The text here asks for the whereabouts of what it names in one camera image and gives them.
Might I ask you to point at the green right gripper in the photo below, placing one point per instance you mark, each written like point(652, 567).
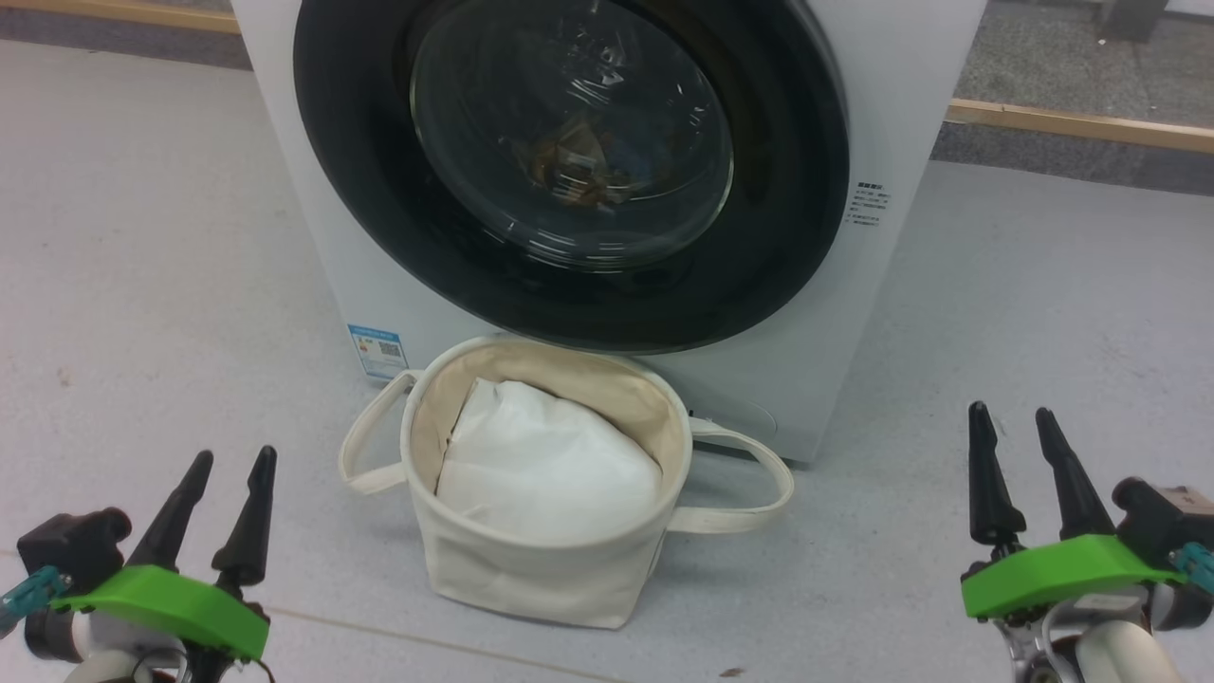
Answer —
point(1053, 569)

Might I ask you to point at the small text sticker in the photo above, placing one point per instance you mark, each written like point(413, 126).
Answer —
point(868, 204)

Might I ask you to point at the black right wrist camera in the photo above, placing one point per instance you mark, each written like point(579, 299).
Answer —
point(1162, 517)

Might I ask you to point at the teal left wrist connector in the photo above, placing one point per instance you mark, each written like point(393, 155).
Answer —
point(28, 598)

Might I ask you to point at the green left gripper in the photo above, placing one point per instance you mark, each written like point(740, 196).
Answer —
point(171, 602)

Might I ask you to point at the blue energy label sticker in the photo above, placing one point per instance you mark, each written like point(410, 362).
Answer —
point(377, 353)

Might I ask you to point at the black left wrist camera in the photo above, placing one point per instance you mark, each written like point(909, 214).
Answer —
point(71, 541)

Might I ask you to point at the cream fabric laundry basket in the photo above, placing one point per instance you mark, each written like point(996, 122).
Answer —
point(531, 579)

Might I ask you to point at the blue patterned garment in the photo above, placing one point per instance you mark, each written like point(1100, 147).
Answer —
point(574, 175)

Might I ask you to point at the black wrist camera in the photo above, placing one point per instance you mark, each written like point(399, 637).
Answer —
point(71, 541)
point(1162, 517)

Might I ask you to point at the white front-load washing machine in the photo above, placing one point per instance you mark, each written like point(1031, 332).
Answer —
point(910, 114)

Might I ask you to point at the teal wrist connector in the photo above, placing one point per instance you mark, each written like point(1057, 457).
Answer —
point(28, 598)
point(1197, 567)

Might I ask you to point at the washing machine door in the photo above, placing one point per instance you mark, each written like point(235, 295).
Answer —
point(379, 190)

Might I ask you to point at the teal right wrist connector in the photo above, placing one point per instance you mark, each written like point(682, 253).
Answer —
point(1197, 567)

